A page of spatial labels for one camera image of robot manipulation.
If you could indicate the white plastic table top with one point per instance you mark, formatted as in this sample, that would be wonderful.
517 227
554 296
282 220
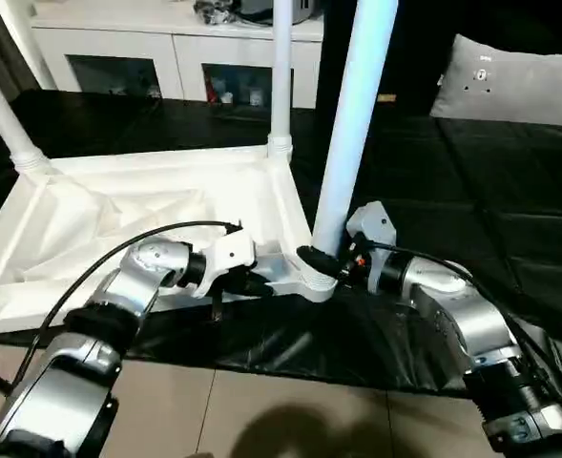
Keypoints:
118 210

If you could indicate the white plastic table leg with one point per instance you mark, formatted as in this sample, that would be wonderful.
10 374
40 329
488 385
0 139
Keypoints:
9 114
352 105
281 76

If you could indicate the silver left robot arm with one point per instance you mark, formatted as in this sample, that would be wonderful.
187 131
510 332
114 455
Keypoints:
99 324

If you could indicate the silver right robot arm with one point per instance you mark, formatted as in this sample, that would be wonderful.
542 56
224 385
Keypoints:
462 324

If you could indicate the black work mat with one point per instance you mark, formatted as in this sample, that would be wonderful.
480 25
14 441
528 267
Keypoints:
490 219

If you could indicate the small yellow label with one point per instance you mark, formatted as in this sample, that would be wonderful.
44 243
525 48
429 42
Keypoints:
386 97

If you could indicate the light grey pillow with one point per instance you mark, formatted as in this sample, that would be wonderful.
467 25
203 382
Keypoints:
509 86

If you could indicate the white glass-door cabinet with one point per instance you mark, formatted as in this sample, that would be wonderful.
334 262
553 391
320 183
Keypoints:
147 43

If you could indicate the grey round helmet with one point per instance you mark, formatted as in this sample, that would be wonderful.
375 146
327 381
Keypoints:
266 10

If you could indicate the small clutter pile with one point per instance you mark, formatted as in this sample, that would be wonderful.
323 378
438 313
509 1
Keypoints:
214 11

